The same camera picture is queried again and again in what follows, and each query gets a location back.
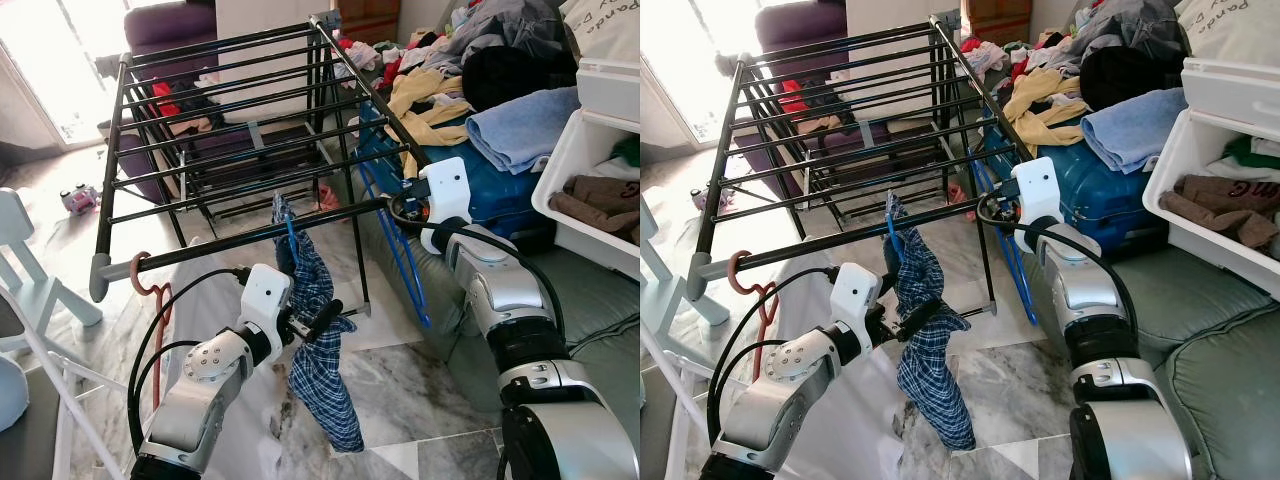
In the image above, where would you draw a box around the blue plaid garment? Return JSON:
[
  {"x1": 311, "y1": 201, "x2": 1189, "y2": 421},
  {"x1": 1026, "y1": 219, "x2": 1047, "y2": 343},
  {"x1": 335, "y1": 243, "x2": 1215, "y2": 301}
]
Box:
[
  {"x1": 885, "y1": 195, "x2": 978, "y2": 451},
  {"x1": 272, "y1": 195, "x2": 366, "y2": 453}
]

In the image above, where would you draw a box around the pink plastic hanger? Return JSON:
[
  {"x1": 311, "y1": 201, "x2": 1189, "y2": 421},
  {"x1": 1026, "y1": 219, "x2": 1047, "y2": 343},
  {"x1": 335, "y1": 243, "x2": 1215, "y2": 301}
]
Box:
[
  {"x1": 130, "y1": 250, "x2": 173, "y2": 411},
  {"x1": 727, "y1": 250, "x2": 779, "y2": 401}
]

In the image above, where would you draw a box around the blue hard suitcase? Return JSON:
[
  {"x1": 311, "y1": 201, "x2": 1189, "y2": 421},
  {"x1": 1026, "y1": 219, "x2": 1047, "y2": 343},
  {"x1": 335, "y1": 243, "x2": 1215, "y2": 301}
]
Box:
[
  {"x1": 975, "y1": 105, "x2": 1166, "y2": 236},
  {"x1": 355, "y1": 100, "x2": 561, "y2": 236}
]

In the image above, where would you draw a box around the black metal drying rack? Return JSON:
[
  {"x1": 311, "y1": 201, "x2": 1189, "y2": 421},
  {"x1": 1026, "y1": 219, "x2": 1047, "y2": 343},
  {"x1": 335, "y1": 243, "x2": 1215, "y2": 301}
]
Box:
[
  {"x1": 88, "y1": 12, "x2": 433, "y2": 319},
  {"x1": 687, "y1": 12, "x2": 1041, "y2": 319}
]

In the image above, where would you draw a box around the light blue towel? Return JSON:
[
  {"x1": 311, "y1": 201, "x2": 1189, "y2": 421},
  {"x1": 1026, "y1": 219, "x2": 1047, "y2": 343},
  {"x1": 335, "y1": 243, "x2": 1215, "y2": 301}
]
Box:
[
  {"x1": 465, "y1": 87, "x2": 583, "y2": 176},
  {"x1": 1080, "y1": 88, "x2": 1191, "y2": 176}
]

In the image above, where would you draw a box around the black bundled garment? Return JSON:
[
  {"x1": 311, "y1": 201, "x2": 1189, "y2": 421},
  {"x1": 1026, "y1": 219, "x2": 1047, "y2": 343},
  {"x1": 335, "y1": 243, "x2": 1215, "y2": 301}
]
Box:
[
  {"x1": 460, "y1": 45, "x2": 581, "y2": 113},
  {"x1": 1080, "y1": 45, "x2": 1186, "y2": 113}
]

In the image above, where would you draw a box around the brown garment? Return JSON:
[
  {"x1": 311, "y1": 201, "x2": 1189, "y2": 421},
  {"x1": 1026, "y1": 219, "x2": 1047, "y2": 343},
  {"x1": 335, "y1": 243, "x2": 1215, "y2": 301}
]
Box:
[
  {"x1": 1160, "y1": 172, "x2": 1280, "y2": 249},
  {"x1": 548, "y1": 175, "x2": 641, "y2": 246}
]

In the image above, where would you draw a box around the white rectangular cushion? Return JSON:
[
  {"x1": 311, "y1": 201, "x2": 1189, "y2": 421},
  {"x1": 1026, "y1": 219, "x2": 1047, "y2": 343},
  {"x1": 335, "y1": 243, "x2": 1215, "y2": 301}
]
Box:
[
  {"x1": 845, "y1": 0, "x2": 946, "y2": 121},
  {"x1": 215, "y1": 0, "x2": 336, "y2": 126}
]

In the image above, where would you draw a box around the brown cardboard box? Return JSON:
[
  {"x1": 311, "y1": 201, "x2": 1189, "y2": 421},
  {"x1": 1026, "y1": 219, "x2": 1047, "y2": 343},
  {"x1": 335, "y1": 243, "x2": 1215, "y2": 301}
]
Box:
[
  {"x1": 335, "y1": 0, "x2": 401, "y2": 46},
  {"x1": 962, "y1": 0, "x2": 1031, "y2": 41}
]

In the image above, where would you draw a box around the grey clothes pile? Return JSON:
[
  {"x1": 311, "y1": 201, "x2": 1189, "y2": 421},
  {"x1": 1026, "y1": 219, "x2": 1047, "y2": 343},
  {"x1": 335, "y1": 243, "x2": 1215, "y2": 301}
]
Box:
[
  {"x1": 1045, "y1": 0, "x2": 1186, "y2": 71},
  {"x1": 425, "y1": 0, "x2": 566, "y2": 76}
]

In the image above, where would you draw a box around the grey-green leather sofa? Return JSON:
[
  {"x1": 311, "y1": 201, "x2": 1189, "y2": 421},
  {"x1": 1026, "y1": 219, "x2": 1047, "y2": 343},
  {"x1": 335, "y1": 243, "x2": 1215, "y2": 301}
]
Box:
[
  {"x1": 1100, "y1": 235, "x2": 1280, "y2": 480},
  {"x1": 395, "y1": 225, "x2": 641, "y2": 480}
]

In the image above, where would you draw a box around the white metal folding stand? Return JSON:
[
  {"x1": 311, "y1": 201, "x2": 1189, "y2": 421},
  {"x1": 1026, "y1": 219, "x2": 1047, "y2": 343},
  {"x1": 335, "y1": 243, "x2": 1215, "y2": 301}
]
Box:
[
  {"x1": 640, "y1": 320, "x2": 721, "y2": 480},
  {"x1": 0, "y1": 290, "x2": 136, "y2": 480}
]

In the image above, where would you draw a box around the white plastic storage bin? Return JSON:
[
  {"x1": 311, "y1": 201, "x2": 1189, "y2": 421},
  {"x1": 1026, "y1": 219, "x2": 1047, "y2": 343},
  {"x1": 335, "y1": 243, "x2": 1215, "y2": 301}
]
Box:
[
  {"x1": 530, "y1": 58, "x2": 641, "y2": 281},
  {"x1": 1142, "y1": 58, "x2": 1280, "y2": 301}
]

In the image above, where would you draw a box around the red garment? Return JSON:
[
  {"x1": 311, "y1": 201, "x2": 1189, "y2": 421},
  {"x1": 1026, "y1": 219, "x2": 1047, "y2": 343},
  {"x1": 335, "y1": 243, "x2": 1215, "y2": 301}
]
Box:
[
  {"x1": 150, "y1": 80, "x2": 216, "y2": 121},
  {"x1": 780, "y1": 80, "x2": 831, "y2": 116}
]

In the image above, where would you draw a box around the light blue child chair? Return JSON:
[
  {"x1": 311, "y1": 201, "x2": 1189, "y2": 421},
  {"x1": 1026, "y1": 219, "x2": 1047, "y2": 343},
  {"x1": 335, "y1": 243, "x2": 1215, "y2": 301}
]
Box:
[
  {"x1": 0, "y1": 188, "x2": 103, "y2": 353},
  {"x1": 640, "y1": 195, "x2": 731, "y2": 329}
]

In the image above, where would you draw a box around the white printed pillow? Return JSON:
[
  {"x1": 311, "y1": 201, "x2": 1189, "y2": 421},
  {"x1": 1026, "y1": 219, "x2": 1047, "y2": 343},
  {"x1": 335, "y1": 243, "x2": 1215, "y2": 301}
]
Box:
[
  {"x1": 558, "y1": 0, "x2": 641, "y2": 66},
  {"x1": 1175, "y1": 0, "x2": 1280, "y2": 69}
]

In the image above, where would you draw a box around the purple sofa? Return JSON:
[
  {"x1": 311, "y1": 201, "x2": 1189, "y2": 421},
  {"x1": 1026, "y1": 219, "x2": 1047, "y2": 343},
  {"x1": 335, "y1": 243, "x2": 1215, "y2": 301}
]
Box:
[
  {"x1": 100, "y1": 0, "x2": 346, "y2": 206},
  {"x1": 745, "y1": 0, "x2": 961, "y2": 206}
]

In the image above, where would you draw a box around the bright window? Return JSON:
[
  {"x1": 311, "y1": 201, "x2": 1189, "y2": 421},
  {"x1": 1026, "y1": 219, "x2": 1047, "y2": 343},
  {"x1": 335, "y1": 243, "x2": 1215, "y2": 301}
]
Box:
[
  {"x1": 640, "y1": 0, "x2": 761, "y2": 151},
  {"x1": 0, "y1": 0, "x2": 136, "y2": 149}
]

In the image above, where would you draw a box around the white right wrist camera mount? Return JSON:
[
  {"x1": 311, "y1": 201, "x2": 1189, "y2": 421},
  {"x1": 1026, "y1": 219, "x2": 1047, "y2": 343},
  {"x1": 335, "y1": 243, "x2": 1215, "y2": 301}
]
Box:
[
  {"x1": 1010, "y1": 157, "x2": 1063, "y2": 251},
  {"x1": 415, "y1": 157, "x2": 473, "y2": 253}
]

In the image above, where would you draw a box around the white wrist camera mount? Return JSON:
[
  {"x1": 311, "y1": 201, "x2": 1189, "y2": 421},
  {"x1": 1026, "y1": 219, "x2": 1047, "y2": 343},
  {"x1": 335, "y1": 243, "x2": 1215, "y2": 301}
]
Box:
[
  {"x1": 1010, "y1": 157, "x2": 1063, "y2": 251},
  {"x1": 828, "y1": 262, "x2": 886, "y2": 336},
  {"x1": 238, "y1": 263, "x2": 293, "y2": 341},
  {"x1": 415, "y1": 157, "x2": 473, "y2": 253}
]

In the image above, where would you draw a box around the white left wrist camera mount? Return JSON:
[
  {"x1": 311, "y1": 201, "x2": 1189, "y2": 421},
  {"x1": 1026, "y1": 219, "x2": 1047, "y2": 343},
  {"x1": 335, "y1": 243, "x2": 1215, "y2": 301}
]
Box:
[
  {"x1": 238, "y1": 263, "x2": 293, "y2": 341},
  {"x1": 828, "y1": 262, "x2": 886, "y2": 336}
]

